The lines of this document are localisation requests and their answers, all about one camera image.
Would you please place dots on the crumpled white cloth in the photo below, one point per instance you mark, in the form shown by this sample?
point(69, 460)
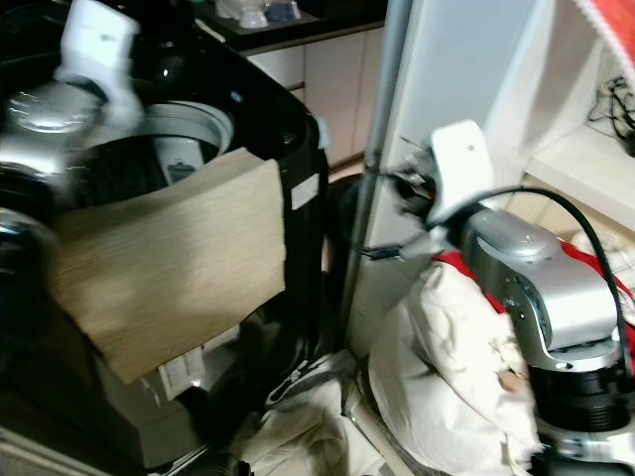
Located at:
point(298, 436)

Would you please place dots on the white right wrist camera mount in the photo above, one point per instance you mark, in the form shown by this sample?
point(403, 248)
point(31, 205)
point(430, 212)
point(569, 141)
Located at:
point(461, 164)

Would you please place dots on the white cups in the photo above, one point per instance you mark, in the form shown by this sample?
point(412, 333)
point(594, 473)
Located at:
point(253, 12)

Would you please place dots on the beige woven cloth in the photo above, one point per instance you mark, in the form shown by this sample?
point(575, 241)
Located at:
point(169, 268)

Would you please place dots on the red fabric with white trim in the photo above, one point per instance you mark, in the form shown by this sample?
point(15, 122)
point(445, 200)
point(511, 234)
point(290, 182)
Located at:
point(610, 25)

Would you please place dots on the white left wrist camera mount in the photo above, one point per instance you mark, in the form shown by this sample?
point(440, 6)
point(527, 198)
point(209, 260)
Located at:
point(94, 40)

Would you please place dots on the black top-load washing machine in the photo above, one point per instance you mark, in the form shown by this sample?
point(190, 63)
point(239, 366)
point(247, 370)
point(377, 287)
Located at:
point(278, 109)

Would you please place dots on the white shelf unit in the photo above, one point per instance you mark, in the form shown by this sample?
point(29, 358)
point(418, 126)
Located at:
point(476, 69)

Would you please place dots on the red garment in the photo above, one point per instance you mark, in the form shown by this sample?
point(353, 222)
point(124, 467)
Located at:
point(466, 268)

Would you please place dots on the cream white garment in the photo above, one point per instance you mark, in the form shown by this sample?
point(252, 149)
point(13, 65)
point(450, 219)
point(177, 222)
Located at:
point(437, 367)

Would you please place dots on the light wooden cabinet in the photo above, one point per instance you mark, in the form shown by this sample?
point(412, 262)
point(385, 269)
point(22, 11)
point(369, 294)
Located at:
point(337, 89)

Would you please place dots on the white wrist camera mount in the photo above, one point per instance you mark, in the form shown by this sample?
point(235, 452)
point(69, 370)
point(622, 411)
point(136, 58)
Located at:
point(94, 40)
point(461, 164)

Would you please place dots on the grey metal pole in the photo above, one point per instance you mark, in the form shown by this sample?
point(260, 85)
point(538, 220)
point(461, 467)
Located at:
point(382, 99)

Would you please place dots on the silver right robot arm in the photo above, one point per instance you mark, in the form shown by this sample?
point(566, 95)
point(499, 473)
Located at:
point(526, 278)

